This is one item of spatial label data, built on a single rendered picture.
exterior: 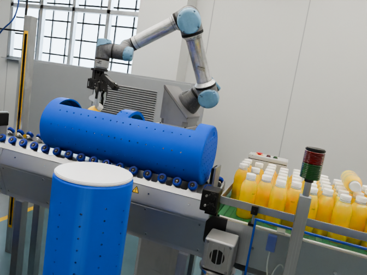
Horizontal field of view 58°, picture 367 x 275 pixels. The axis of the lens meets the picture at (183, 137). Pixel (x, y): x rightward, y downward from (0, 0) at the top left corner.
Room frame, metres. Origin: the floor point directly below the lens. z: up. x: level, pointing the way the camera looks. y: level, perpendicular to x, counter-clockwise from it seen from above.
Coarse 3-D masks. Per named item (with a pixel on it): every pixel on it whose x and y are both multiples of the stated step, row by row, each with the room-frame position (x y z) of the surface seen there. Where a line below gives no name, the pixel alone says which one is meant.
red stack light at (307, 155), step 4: (304, 152) 1.06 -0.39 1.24; (308, 152) 1.04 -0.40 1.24; (312, 152) 1.03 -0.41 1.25; (304, 156) 1.06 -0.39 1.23; (308, 156) 1.04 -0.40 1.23; (312, 156) 1.03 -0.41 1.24; (316, 156) 1.03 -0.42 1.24; (320, 156) 1.03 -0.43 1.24; (324, 156) 1.04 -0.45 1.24; (304, 160) 1.05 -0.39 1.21; (308, 160) 1.04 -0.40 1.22; (312, 160) 1.03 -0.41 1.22; (316, 160) 1.03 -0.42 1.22; (320, 160) 1.03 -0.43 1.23; (312, 164) 1.03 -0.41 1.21; (316, 164) 1.03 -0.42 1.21; (320, 164) 1.03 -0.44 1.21
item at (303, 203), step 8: (304, 200) 1.04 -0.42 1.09; (296, 208) 1.08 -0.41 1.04; (304, 208) 1.04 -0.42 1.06; (296, 216) 1.05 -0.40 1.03; (304, 216) 1.04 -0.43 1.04; (296, 224) 1.04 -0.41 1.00; (304, 224) 1.04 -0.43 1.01; (296, 232) 1.04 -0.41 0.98; (296, 240) 1.04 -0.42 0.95; (288, 248) 1.05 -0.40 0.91; (296, 248) 1.04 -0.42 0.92; (288, 256) 1.05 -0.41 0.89; (296, 256) 1.04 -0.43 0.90; (288, 264) 1.04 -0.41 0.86; (296, 264) 1.04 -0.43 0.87; (288, 272) 1.04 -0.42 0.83
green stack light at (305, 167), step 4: (304, 164) 1.05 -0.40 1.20; (308, 164) 1.04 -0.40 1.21; (304, 168) 1.04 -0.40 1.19; (308, 168) 1.03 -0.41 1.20; (312, 168) 1.03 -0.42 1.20; (316, 168) 1.03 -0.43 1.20; (320, 168) 1.03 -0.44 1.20; (300, 172) 1.06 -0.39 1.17; (304, 172) 1.04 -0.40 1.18; (308, 172) 1.03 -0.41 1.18; (312, 172) 1.03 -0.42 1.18; (316, 172) 1.03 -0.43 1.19; (320, 172) 1.03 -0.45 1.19; (300, 176) 1.05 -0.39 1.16; (304, 176) 1.04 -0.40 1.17; (308, 176) 1.03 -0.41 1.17; (312, 176) 1.03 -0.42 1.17; (316, 176) 1.03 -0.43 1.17; (320, 176) 1.04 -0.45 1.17; (312, 180) 1.03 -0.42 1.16; (316, 180) 1.03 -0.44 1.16
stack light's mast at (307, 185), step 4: (308, 148) 1.05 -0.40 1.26; (312, 148) 1.04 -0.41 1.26; (316, 148) 1.05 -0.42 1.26; (320, 148) 1.07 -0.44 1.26; (316, 152) 1.03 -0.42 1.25; (320, 152) 1.03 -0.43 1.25; (324, 152) 1.04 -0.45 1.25; (304, 180) 1.06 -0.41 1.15; (308, 180) 1.05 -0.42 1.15; (304, 184) 1.06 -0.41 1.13; (308, 184) 1.05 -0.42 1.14; (304, 188) 1.06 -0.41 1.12; (308, 188) 1.05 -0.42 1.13; (304, 192) 1.05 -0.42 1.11; (308, 192) 1.05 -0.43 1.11; (308, 196) 1.05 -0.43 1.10
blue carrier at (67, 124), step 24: (48, 120) 1.66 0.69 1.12; (72, 120) 1.62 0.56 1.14; (96, 120) 1.59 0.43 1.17; (120, 120) 1.57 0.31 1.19; (144, 120) 1.76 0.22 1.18; (48, 144) 1.71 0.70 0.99; (72, 144) 1.63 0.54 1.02; (96, 144) 1.57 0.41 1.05; (120, 144) 1.52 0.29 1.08; (144, 144) 1.49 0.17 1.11; (168, 144) 1.45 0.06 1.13; (192, 144) 1.43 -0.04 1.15; (216, 144) 1.64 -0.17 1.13; (144, 168) 1.53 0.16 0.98; (168, 168) 1.47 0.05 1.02; (192, 168) 1.42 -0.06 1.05
